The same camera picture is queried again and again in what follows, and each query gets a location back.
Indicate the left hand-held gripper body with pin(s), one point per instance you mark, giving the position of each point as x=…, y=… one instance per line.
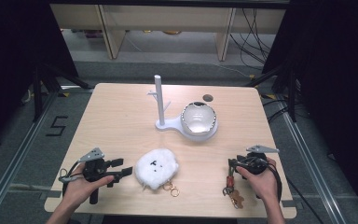
x=93, y=169

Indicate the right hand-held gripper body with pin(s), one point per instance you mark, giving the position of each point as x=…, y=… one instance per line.
x=254, y=163

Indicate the white fluffy pouch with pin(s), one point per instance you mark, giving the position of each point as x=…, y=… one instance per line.
x=155, y=168

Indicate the white bowl with silver rim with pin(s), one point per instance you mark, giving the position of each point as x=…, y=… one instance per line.
x=199, y=119

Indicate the white stand with hooks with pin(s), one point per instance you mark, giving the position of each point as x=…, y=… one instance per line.
x=160, y=102

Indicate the person's right hand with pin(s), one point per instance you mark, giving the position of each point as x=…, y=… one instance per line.
x=264, y=183

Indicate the person's left hand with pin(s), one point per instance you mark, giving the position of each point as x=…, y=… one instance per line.
x=77, y=189

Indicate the grey tape strip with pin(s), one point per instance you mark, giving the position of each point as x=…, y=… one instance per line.
x=292, y=203
x=50, y=194

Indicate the black metal stand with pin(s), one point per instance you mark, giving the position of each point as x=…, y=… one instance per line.
x=38, y=93
x=292, y=93

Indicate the black curtain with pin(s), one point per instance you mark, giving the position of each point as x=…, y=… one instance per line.
x=9, y=62
x=338, y=77

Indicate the beige wooden desk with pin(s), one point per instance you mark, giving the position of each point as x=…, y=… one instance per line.
x=167, y=17

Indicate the aluminium floor rail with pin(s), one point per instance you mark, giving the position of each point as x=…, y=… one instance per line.
x=310, y=168
x=15, y=155

